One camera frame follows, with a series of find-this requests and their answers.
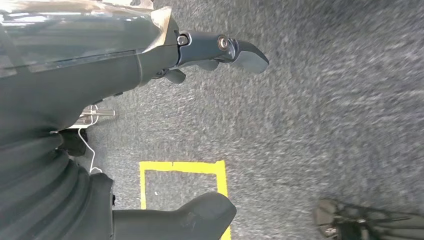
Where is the stainless steel workbench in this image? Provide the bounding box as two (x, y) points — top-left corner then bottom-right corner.
(80, 107), (116, 118)

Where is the white power cable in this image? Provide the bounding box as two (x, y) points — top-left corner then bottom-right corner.
(77, 105), (104, 175)

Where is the black stand base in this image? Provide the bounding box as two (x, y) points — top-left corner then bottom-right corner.
(312, 198), (424, 240)

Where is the yellow floor tape square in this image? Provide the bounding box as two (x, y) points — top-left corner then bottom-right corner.
(139, 160), (233, 240)

